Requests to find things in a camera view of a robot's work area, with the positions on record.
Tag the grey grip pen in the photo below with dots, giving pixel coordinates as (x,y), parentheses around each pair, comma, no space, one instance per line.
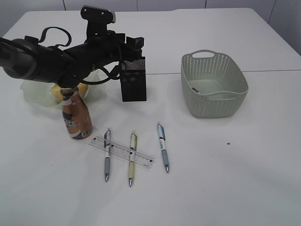
(107,162)

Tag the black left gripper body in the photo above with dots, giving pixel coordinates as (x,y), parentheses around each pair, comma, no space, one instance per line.
(105,53)

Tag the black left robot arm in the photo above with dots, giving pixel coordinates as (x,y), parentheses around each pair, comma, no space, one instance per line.
(26,59)

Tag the black mesh pen holder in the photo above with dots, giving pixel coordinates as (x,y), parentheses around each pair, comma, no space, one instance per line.
(133,80)

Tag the blue grip pen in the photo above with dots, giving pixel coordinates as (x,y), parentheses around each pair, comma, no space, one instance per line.
(162,138)

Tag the clear plastic ruler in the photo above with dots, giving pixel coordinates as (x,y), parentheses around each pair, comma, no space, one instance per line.
(122,152)

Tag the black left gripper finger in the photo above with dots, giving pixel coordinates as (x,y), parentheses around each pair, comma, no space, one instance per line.
(135,45)

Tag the pale green woven basket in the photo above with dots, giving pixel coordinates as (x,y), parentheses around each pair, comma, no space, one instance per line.
(221,84)

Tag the Nescafe coffee bottle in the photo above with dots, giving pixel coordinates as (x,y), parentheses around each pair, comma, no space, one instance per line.
(76,115)

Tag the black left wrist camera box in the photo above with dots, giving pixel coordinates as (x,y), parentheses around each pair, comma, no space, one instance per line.
(97,20)

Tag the pale green wavy plate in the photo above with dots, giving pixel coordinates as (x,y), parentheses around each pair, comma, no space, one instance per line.
(48,94)

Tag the cream grip pen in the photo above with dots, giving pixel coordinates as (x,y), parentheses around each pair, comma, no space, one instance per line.
(133,147)

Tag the sugared bread roll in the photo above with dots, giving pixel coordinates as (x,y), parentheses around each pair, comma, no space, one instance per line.
(70,90)

